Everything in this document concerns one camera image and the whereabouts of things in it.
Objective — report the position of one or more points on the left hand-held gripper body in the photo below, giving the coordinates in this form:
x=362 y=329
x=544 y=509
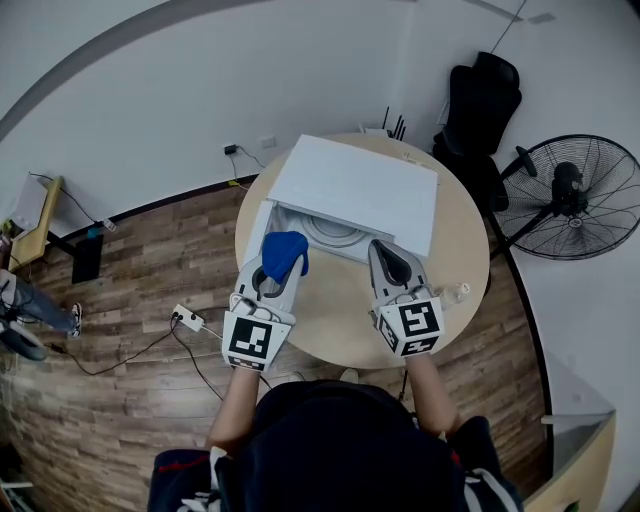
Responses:
x=250 y=340

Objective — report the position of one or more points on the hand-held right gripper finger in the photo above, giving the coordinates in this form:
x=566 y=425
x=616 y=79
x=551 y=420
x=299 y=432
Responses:
x=380 y=277
x=412 y=272

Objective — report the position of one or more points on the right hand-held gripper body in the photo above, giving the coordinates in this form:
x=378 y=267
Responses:
x=412 y=322

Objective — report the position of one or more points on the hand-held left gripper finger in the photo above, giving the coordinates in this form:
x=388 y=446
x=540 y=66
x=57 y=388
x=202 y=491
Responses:
x=294 y=287
x=248 y=277

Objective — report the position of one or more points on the blue cloth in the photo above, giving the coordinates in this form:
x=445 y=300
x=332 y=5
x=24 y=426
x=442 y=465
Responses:
x=282 y=252

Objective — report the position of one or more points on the glass microwave turntable plate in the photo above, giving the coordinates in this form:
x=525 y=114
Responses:
x=330 y=232

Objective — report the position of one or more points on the person's left forearm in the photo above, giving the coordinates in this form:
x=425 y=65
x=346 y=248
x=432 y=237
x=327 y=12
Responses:
x=235 y=405

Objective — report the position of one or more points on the person's right forearm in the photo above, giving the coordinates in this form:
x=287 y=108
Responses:
x=432 y=395

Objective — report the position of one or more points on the clear plastic cup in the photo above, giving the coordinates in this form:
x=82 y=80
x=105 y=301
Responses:
x=452 y=295

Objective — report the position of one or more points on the person's white shoe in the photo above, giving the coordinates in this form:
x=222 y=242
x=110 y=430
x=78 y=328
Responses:
x=349 y=375

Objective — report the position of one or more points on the white router with black antennas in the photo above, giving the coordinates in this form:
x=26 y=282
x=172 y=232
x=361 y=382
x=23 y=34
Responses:
x=387 y=131

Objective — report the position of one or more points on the person's dark hoodie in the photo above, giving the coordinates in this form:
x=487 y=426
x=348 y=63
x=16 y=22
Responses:
x=345 y=450

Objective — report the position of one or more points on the small white power strip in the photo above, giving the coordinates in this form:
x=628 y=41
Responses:
x=110 y=225

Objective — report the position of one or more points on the black desk base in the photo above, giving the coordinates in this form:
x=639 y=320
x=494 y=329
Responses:
x=87 y=260

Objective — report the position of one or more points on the black floor fan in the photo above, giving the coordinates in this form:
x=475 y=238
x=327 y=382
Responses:
x=570 y=197

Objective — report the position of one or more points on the black office chair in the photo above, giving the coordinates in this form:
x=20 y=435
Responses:
x=480 y=110

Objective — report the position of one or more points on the yellow wooden desk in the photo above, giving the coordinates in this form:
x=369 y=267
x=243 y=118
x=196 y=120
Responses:
x=37 y=220

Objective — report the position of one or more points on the light wooden counter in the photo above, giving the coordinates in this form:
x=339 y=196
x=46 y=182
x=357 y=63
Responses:
x=575 y=470

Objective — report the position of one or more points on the black wall adapter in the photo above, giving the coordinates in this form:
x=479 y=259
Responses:
x=230 y=149

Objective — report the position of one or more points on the white wall socket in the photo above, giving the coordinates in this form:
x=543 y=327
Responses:
x=268 y=141

